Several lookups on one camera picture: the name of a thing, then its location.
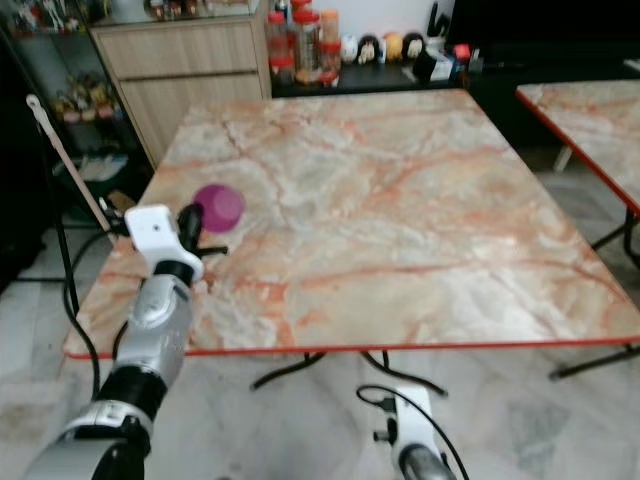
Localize purple plastic cup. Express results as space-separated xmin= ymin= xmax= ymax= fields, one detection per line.
xmin=193 ymin=184 xmax=247 ymax=235

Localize black metal glass shelf rack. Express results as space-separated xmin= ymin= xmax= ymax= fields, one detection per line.
xmin=0 ymin=0 xmax=161 ymax=301

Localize light wooden stick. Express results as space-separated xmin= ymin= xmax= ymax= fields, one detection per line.
xmin=26 ymin=95 xmax=113 ymax=237

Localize light wooden drawer cabinet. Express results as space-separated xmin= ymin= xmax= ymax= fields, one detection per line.
xmin=90 ymin=15 xmax=272 ymax=167

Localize small toys on shelf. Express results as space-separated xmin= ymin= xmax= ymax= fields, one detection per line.
xmin=50 ymin=75 xmax=129 ymax=126

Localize black metal table legs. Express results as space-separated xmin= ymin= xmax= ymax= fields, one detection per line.
xmin=250 ymin=350 xmax=640 ymax=397

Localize small short red-lid jar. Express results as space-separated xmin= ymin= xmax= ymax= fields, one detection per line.
xmin=270 ymin=55 xmax=297 ymax=87

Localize slim red-lid jar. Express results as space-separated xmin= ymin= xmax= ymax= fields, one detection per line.
xmin=267 ymin=10 xmax=292 ymax=61

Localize large clear red-lid jar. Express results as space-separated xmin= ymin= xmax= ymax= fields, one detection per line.
xmin=292 ymin=7 xmax=322 ymax=83

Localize orange-lid snack jar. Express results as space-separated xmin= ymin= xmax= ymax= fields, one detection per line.
xmin=319 ymin=9 xmax=343 ymax=81

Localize black round figurine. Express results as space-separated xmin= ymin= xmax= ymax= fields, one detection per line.
xmin=358 ymin=34 xmax=382 ymax=66
xmin=402 ymin=31 xmax=427 ymax=59

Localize yellow round figurine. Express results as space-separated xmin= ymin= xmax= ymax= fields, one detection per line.
xmin=381 ymin=32 xmax=404 ymax=63

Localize black box with white label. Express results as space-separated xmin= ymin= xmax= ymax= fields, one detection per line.
xmin=412 ymin=49 xmax=457 ymax=84

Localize black upright gadget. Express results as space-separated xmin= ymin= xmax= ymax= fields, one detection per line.
xmin=427 ymin=2 xmax=452 ymax=42

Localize black low console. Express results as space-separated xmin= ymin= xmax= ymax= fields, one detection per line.
xmin=270 ymin=42 xmax=640 ymax=151

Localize black television screen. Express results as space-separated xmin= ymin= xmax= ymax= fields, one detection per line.
xmin=448 ymin=0 xmax=640 ymax=47

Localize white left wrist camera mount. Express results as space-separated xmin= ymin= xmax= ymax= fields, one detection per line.
xmin=125 ymin=205 xmax=201 ymax=269

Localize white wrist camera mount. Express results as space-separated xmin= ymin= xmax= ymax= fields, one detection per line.
xmin=125 ymin=205 xmax=201 ymax=269
xmin=388 ymin=387 xmax=437 ymax=467

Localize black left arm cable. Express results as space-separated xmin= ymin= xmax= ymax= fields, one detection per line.
xmin=60 ymin=230 xmax=131 ymax=401

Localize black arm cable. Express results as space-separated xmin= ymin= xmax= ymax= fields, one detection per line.
xmin=60 ymin=230 xmax=131 ymax=401
xmin=356 ymin=383 xmax=473 ymax=480

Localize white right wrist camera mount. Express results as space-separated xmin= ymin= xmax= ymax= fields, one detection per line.
xmin=388 ymin=387 xmax=437 ymax=467

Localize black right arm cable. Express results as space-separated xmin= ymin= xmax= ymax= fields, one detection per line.
xmin=356 ymin=383 xmax=473 ymax=480

